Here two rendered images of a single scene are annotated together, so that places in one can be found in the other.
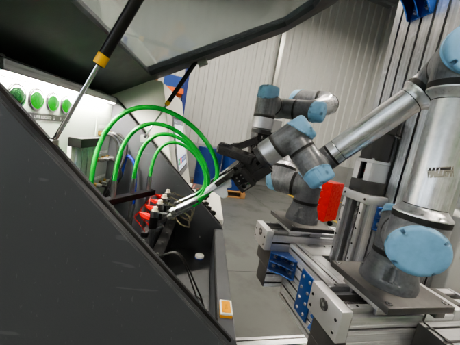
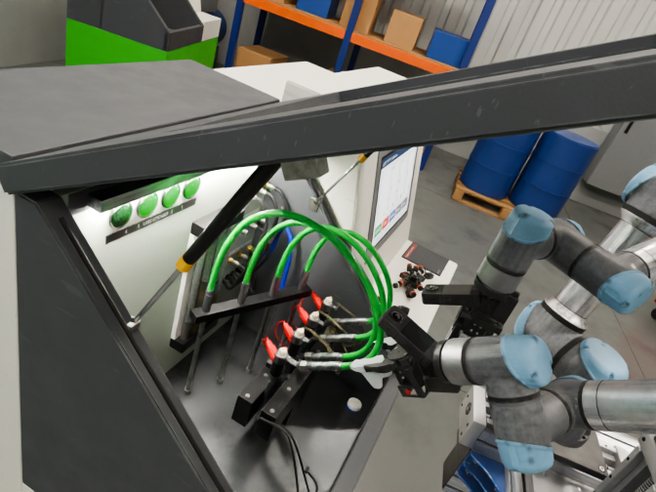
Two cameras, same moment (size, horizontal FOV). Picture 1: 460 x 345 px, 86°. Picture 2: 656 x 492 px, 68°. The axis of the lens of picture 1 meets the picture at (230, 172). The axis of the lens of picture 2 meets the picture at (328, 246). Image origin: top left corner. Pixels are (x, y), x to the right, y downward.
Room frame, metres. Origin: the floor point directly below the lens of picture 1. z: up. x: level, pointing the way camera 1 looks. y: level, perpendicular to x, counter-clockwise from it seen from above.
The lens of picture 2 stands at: (0.03, -0.08, 1.82)
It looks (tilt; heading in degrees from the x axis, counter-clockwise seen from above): 29 degrees down; 21
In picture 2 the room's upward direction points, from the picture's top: 20 degrees clockwise
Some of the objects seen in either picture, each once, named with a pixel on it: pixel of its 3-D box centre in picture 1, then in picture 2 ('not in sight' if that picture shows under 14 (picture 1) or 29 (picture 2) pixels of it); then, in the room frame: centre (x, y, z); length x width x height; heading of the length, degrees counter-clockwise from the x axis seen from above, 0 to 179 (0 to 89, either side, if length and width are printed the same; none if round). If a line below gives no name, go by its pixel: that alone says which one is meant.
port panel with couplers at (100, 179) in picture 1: (104, 157); (250, 223); (0.97, 0.50, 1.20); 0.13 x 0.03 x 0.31; 6
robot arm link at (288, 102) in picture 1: (280, 108); (558, 243); (0.98, -0.15, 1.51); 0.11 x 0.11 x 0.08; 61
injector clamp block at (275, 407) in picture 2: (155, 250); (285, 383); (0.87, 0.22, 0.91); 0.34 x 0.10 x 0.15; 6
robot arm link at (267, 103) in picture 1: (267, 102); (521, 239); (0.91, -0.09, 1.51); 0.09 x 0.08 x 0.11; 151
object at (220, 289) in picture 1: (217, 285); (346, 479); (0.78, -0.02, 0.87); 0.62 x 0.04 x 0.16; 6
